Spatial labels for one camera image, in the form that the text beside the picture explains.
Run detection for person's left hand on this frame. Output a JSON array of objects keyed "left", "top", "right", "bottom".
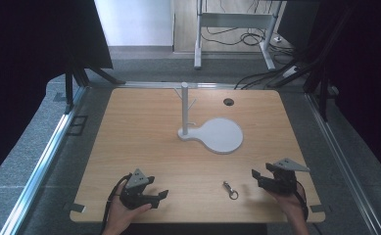
[{"left": 103, "top": 182, "right": 154, "bottom": 235}]

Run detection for black curtain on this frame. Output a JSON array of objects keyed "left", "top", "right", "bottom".
[
  {"left": 0, "top": 0, "right": 115, "bottom": 190},
  {"left": 277, "top": 0, "right": 381, "bottom": 185}
]

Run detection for aluminium rail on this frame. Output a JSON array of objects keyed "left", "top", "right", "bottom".
[
  {"left": 115, "top": 80, "right": 239, "bottom": 90},
  {"left": 305, "top": 92, "right": 381, "bottom": 235},
  {"left": 0, "top": 85, "right": 88, "bottom": 235}
]

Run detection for person's right hand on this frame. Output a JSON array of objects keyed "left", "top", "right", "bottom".
[{"left": 265, "top": 183, "right": 308, "bottom": 220}]

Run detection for white peg stand round base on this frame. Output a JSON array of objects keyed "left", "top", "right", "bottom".
[{"left": 172, "top": 81, "right": 245, "bottom": 156}]

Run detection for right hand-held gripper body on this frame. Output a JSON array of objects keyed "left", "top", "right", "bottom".
[{"left": 259, "top": 158, "right": 311, "bottom": 197}]

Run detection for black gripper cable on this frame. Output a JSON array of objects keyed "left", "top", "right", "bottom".
[
  {"left": 295, "top": 182, "right": 310, "bottom": 221},
  {"left": 100, "top": 173, "right": 133, "bottom": 235}
]

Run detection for black floor cables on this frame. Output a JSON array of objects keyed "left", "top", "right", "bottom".
[{"left": 200, "top": 24, "right": 298, "bottom": 57}]

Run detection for black metal stand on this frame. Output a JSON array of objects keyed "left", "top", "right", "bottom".
[
  {"left": 64, "top": 66, "right": 127, "bottom": 115},
  {"left": 303, "top": 65, "right": 330, "bottom": 122}
]

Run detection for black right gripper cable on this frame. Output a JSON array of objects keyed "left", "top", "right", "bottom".
[{"left": 295, "top": 182, "right": 310, "bottom": 221}]

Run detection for metal keychain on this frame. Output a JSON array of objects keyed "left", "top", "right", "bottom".
[{"left": 222, "top": 180, "right": 240, "bottom": 201}]

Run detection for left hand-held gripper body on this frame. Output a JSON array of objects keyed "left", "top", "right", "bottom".
[{"left": 119, "top": 167, "right": 156, "bottom": 211}]

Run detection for white metal desk frame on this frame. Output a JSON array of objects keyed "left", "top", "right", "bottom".
[{"left": 193, "top": 0, "right": 284, "bottom": 71}]

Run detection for white power strip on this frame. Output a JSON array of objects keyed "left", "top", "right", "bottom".
[{"left": 281, "top": 65, "right": 300, "bottom": 78}]

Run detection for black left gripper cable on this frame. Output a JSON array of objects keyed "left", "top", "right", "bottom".
[{"left": 100, "top": 173, "right": 133, "bottom": 235}]

